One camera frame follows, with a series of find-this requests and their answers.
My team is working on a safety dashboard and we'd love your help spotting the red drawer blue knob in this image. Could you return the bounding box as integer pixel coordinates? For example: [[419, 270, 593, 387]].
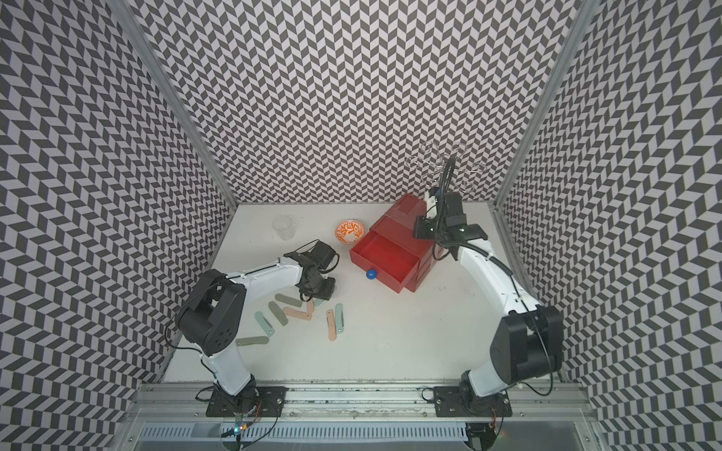
[[350, 231, 419, 293]]

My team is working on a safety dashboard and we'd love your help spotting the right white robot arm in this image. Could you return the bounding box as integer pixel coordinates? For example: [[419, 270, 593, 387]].
[[413, 187, 563, 398]]

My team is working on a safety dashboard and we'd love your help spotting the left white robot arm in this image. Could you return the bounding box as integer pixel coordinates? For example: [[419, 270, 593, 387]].
[[174, 240, 338, 398]]

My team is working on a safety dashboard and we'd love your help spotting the orange fruit knife middle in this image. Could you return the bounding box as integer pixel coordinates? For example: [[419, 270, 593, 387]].
[[282, 307, 312, 321]]

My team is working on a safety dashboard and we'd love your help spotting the red drawer cabinet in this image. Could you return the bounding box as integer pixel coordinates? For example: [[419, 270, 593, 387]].
[[370, 194, 434, 292]]

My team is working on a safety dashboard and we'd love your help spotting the orange fruit knife right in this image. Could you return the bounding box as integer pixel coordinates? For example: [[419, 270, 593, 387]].
[[326, 309, 338, 342]]

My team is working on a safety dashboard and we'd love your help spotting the orange patterned bowl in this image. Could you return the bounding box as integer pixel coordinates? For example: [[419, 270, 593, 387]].
[[335, 219, 366, 244]]

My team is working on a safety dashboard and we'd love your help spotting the clear plastic cup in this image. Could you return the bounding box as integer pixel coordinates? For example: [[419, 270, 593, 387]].
[[273, 215, 296, 241]]

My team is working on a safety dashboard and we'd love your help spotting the olive green knife upper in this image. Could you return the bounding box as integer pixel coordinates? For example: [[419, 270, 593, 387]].
[[275, 293, 305, 308]]

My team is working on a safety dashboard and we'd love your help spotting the olive green knife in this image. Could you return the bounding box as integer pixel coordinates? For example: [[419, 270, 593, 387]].
[[235, 336, 270, 347], [268, 302, 289, 326], [275, 293, 305, 308]]

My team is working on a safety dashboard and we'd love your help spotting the olive green knife middle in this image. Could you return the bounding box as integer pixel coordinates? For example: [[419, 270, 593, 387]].
[[268, 302, 289, 326]]

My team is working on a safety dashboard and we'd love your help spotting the olive green knife lower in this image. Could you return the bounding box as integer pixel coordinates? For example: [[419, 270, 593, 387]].
[[235, 336, 270, 347]]

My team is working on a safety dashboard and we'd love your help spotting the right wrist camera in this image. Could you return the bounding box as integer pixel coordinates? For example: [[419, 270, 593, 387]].
[[424, 189, 438, 219]]

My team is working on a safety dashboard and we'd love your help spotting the chrome wire rack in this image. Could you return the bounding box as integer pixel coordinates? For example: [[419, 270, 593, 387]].
[[404, 142, 486, 197]]

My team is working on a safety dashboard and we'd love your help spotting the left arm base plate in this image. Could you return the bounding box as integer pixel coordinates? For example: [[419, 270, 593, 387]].
[[206, 385, 288, 419]]

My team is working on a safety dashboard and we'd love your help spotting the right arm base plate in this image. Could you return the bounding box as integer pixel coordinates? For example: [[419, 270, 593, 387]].
[[432, 386, 513, 419]]

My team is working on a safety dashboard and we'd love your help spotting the aluminium front rail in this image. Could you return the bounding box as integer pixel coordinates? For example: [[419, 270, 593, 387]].
[[111, 381, 608, 450]]

